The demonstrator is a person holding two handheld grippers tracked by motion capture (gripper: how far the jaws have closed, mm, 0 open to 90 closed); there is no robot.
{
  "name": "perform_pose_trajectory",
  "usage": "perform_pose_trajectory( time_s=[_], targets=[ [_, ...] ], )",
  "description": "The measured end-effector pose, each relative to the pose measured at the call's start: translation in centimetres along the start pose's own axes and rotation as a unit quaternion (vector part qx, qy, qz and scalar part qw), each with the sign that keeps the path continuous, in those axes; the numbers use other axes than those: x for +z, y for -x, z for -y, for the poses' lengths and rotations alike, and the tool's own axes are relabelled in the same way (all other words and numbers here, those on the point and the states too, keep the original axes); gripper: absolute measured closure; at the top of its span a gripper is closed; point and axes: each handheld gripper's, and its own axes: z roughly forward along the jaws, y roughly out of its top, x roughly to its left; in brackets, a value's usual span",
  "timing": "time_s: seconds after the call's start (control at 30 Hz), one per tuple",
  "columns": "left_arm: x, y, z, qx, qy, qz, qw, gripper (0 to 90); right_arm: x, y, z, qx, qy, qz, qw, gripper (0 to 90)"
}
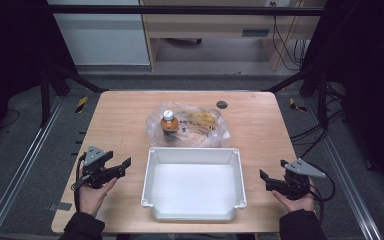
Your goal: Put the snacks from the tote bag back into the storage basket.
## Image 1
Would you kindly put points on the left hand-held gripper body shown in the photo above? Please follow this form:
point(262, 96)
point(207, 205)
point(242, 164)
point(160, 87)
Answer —
point(95, 166)

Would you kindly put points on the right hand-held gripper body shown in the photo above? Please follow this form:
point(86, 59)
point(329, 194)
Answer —
point(296, 181)

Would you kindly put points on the person's right hand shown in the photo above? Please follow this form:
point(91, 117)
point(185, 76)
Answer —
point(295, 204)

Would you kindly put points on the person's left hand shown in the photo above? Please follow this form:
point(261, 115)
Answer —
point(91, 198)

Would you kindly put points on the grey tape strip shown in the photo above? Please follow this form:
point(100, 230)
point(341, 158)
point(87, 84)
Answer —
point(61, 206)

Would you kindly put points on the yellow black tape piece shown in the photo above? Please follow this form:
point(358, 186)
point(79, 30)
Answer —
point(295, 105)
point(81, 104)

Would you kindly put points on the orange bottle with white cap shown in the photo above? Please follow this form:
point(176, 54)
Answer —
point(169, 125)

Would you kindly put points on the clear plastic bag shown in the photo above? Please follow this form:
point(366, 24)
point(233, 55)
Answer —
point(210, 135)

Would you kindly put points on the white plastic bin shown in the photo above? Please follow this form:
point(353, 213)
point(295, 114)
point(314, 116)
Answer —
point(193, 186)

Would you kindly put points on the black metal stand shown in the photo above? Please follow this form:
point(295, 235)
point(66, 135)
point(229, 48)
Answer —
point(322, 100)
point(45, 100)

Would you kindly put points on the dark round table grommet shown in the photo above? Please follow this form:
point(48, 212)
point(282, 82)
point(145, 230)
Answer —
point(222, 105)

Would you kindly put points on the yellow packet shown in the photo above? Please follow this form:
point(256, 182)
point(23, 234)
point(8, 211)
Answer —
point(202, 117)

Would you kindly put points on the white cabinet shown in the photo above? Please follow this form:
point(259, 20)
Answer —
point(103, 40)

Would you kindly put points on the light wooden desk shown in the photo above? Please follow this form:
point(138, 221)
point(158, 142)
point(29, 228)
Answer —
point(213, 25)

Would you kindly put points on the aluminium floor rail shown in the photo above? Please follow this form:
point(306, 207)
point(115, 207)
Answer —
point(346, 180)
point(20, 173)

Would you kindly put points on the black horizontal frame bar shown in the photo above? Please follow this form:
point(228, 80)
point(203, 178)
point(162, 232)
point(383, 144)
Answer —
point(180, 10)

